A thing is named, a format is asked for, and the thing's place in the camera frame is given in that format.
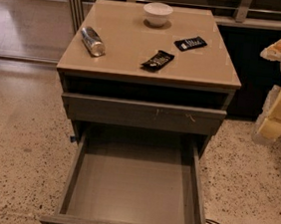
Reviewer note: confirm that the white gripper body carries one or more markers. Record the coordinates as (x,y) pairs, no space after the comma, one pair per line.
(272,52)

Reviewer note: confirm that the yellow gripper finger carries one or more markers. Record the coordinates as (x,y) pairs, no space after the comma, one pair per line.
(268,124)

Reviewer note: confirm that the black rxbar chocolate wrapper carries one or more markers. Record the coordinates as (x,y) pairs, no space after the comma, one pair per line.
(158,61)

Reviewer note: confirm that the grey drawer cabinet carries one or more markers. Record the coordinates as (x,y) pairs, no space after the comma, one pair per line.
(202,78)

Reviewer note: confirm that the open grey middle drawer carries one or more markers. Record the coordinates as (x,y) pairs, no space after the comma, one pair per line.
(115,182)

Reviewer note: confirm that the closed grey top drawer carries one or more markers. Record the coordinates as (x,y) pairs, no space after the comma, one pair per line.
(141,114)

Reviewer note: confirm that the black snack bar wrapper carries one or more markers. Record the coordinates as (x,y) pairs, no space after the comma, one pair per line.
(190,43)

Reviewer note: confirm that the white ceramic bowl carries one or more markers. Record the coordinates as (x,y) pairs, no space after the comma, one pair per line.
(157,13)

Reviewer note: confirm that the silver metal can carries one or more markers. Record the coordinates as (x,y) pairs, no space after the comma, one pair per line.
(93,41)

